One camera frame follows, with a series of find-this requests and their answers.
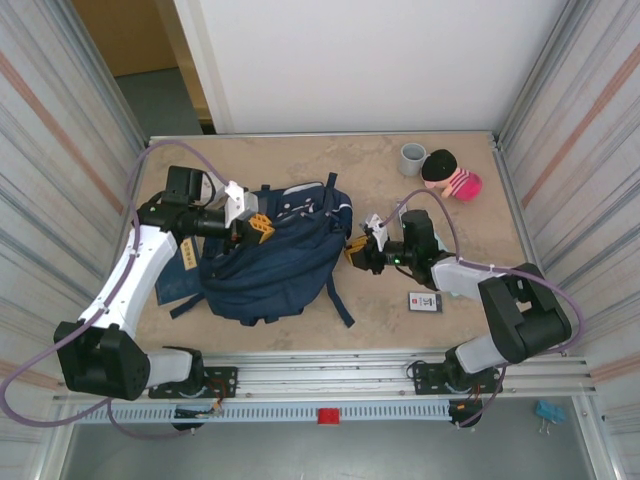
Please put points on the navy blue backpack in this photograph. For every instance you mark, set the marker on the navy blue backpack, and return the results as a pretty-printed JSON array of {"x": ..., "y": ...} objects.
[{"x": 280, "y": 265}]

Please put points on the black card box white label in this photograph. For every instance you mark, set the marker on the black card box white label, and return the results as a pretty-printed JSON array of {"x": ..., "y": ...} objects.
[{"x": 425, "y": 302}]

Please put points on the dark blue book yellow label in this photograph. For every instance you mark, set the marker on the dark blue book yellow label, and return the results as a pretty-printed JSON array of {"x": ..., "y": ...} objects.
[{"x": 175, "y": 290}]

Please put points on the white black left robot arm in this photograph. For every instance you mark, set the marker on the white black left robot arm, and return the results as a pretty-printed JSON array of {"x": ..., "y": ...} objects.
[{"x": 145, "y": 260}]

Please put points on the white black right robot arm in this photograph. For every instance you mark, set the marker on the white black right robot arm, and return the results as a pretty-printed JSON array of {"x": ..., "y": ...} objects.
[{"x": 525, "y": 310}]

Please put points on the small white paper packet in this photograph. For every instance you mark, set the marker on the small white paper packet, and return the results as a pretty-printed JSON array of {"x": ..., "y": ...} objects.
[{"x": 399, "y": 203}]

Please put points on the pink black plush doll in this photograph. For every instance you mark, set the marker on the pink black plush doll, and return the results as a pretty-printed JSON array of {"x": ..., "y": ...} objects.
[{"x": 462, "y": 185}]

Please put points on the grey cup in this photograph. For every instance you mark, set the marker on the grey cup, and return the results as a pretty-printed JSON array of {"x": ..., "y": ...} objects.
[{"x": 411, "y": 162}]

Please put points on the red block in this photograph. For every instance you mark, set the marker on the red block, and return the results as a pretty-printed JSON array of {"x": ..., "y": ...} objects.
[{"x": 329, "y": 416}]

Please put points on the translucent striped side panel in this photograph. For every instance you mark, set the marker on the translucent striped side panel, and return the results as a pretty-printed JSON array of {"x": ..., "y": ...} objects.
[
  {"x": 50, "y": 150},
  {"x": 590, "y": 125}
]

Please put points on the brown wooden door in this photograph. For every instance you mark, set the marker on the brown wooden door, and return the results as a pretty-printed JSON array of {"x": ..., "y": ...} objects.
[{"x": 130, "y": 30}]

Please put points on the blue binder clip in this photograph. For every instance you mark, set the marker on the blue binder clip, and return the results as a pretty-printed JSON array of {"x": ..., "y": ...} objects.
[{"x": 550, "y": 411}]

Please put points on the aluminium mounting rail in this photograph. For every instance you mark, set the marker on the aluminium mounting rail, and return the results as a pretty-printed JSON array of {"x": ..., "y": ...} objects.
[{"x": 325, "y": 372}]

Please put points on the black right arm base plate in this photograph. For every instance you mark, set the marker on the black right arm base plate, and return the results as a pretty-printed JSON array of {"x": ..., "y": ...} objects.
[{"x": 425, "y": 372}]

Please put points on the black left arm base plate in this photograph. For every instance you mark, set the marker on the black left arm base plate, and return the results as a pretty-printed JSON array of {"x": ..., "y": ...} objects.
[{"x": 225, "y": 377}]

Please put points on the white door frame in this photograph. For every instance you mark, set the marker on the white door frame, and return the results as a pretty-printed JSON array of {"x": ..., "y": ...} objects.
[{"x": 197, "y": 40}]

